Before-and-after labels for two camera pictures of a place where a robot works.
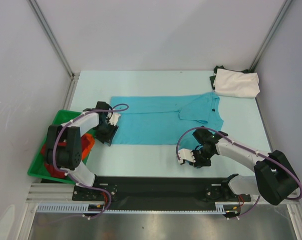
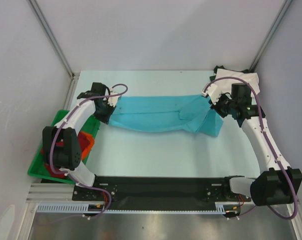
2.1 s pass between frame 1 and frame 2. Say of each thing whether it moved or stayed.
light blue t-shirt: moved
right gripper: moved
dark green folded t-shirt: stayed
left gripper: moved
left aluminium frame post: stayed
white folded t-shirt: stayed
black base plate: stayed
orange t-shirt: stayed
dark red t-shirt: stayed
